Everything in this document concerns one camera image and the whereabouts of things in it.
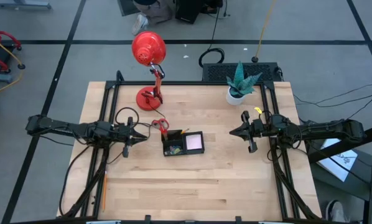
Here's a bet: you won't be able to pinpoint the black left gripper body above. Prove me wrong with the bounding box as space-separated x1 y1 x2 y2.
113 117 139 158

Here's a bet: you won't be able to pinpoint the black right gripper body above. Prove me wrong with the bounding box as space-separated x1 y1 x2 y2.
241 110 269 154

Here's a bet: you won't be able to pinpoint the red handled scissors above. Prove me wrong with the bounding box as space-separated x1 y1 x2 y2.
151 118 170 141

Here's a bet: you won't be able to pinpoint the black mesh desk organizer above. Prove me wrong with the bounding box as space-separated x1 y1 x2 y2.
160 129 205 157

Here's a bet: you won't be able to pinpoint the pink sticky note pad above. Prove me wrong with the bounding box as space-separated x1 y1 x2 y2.
185 133 203 151

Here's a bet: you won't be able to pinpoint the green plant in white pot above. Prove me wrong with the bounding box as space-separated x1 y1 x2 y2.
225 60 263 106

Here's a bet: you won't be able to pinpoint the black vented case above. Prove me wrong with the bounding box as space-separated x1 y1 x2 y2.
202 62 283 83

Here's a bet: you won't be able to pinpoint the red desk lamp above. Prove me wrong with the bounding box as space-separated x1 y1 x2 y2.
131 30 167 112

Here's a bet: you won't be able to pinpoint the white printed paper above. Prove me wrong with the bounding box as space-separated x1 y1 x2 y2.
316 138 358 183

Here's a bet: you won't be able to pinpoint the person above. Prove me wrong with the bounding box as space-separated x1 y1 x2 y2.
131 0 175 36

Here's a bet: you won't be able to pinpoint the black flat panel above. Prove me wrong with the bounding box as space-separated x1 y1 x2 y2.
116 0 140 16

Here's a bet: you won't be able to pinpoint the black computer tower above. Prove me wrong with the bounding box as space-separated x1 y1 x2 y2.
174 0 203 25

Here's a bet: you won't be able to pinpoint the grey metal stand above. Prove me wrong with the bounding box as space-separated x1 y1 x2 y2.
0 0 52 11

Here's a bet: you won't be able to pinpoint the black lamp power cord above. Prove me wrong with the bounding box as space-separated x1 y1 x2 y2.
106 101 164 164

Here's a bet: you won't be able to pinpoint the yellow cable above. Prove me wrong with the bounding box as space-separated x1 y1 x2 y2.
250 0 277 63
0 30 27 99

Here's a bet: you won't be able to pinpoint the black aluminium table frame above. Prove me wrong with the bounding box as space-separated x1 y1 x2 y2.
60 70 323 224

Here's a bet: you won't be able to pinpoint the coiled black cable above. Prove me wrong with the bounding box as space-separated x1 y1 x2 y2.
198 0 226 68

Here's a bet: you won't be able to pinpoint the black floor cable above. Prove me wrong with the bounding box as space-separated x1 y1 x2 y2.
293 80 372 105
294 90 372 108
330 92 372 131

